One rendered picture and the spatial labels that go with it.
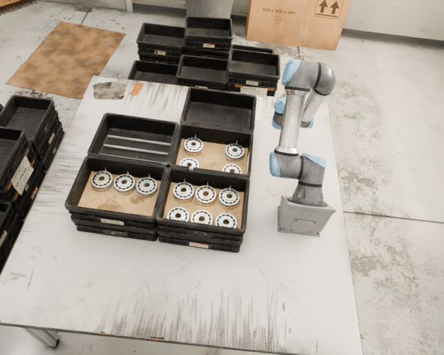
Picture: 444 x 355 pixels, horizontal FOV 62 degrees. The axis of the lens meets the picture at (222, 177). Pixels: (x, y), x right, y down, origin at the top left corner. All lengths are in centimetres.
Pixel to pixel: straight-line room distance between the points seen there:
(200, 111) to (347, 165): 154
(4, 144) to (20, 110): 44
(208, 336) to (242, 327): 15
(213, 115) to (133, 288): 106
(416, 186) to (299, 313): 196
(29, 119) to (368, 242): 259
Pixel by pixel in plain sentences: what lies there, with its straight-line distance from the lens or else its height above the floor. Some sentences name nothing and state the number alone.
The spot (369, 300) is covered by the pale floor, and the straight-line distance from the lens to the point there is 272.
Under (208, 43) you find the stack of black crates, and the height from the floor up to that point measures 54.
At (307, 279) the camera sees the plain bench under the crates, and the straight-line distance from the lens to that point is 183.
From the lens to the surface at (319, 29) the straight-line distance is 440.
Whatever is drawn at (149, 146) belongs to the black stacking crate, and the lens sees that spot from 200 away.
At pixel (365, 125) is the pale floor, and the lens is 369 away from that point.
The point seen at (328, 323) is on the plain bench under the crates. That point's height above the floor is 70.
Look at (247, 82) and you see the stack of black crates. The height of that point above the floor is 51.
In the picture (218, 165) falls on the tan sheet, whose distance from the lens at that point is 192.
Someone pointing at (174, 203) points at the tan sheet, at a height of 83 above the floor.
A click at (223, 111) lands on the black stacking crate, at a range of 220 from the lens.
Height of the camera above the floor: 233
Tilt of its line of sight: 53 degrees down
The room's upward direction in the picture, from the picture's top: 8 degrees clockwise
